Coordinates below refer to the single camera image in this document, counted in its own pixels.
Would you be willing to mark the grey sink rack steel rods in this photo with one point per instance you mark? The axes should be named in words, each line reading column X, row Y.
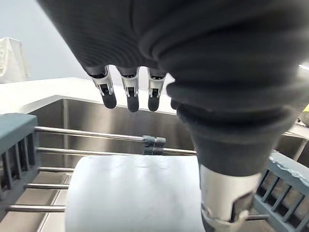
column 14, row 125

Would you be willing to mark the stainless steel sink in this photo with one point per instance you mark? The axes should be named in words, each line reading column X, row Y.
column 101, row 116

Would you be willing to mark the white cloth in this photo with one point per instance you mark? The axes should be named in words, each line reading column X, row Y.
column 12, row 60

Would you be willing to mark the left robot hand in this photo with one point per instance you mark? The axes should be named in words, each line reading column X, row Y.
column 193, row 48

